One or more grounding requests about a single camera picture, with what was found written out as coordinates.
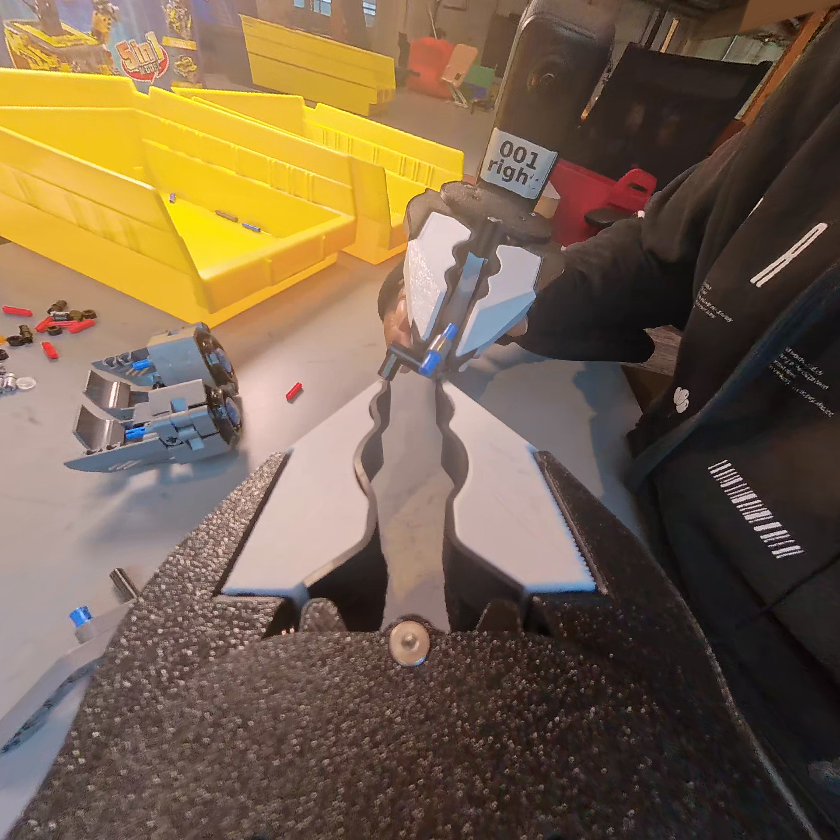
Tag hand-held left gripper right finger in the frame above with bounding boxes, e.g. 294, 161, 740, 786
435, 379, 597, 597

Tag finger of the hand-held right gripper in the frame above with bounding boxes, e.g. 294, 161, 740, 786
449, 244, 542, 374
402, 214, 475, 352

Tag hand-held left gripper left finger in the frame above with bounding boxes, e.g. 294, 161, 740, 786
220, 379, 392, 602

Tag black connector with blue pins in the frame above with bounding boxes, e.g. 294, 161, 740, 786
378, 218, 508, 383

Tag person's right forearm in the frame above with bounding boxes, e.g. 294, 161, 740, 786
521, 164, 706, 365

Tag grey desk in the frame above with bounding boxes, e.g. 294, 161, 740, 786
0, 172, 647, 821

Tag person's right hand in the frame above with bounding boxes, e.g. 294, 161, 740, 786
382, 287, 422, 353

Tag small beige chair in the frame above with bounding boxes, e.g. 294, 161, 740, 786
438, 45, 480, 107

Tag red chair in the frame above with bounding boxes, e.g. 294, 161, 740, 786
550, 157, 657, 247

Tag grey twin engine toy assembly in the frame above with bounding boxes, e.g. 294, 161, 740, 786
64, 323, 245, 475

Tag grey beam with black axle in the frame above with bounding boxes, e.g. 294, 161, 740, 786
0, 567, 140, 756

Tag scattered small building pieces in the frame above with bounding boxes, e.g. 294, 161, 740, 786
0, 298, 99, 396

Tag large yellow storage bin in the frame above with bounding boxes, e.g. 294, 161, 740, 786
0, 66, 358, 329

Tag toy kit box with badge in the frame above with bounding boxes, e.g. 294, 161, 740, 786
0, 0, 166, 88

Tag wooden post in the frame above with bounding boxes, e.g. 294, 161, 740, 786
738, 0, 840, 122

